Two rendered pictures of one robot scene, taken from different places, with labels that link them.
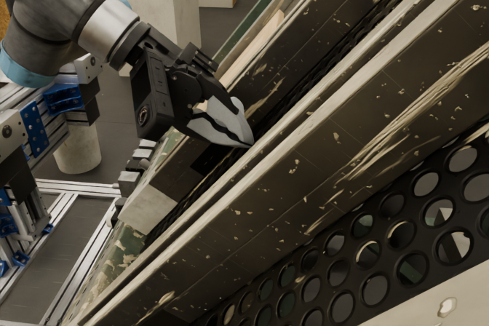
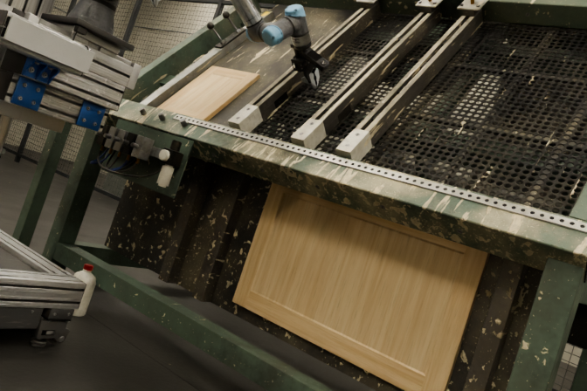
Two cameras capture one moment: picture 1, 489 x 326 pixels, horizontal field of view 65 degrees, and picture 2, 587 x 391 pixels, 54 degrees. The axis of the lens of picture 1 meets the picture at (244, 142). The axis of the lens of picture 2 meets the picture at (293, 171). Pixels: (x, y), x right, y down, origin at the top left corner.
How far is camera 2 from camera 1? 2.32 m
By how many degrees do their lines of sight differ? 67
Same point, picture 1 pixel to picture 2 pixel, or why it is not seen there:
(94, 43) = (307, 38)
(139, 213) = (247, 122)
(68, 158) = not seen: outside the picture
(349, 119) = (383, 63)
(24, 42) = (290, 30)
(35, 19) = (299, 25)
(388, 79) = (388, 58)
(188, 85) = not seen: hidden behind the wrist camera
